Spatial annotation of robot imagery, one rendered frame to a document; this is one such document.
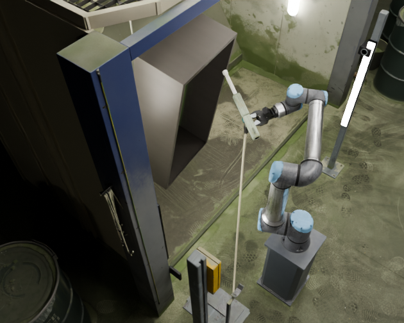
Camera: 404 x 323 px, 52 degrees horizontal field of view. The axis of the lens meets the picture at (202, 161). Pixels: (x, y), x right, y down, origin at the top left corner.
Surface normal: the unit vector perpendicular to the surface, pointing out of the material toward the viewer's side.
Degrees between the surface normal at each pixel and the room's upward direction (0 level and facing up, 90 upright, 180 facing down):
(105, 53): 0
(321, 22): 90
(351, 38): 90
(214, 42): 12
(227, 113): 0
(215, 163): 0
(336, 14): 90
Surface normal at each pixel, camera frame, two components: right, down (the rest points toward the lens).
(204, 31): 0.15, -0.54
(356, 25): -0.63, 0.61
